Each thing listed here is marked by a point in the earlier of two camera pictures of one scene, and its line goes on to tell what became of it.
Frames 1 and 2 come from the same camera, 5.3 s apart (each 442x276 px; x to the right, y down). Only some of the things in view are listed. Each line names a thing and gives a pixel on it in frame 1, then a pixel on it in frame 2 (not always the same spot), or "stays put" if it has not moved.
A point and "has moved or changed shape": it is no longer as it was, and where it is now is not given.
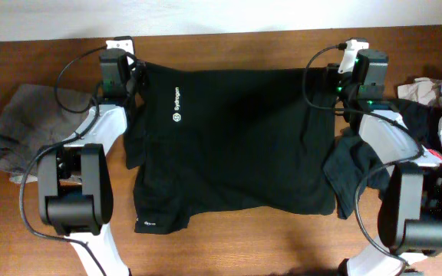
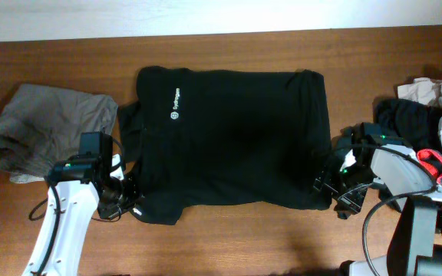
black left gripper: [135, 77] to [120, 194]
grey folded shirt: [36, 116] stays put
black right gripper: [331, 71] to [351, 204]
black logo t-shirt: [258, 139] has moved or changed shape
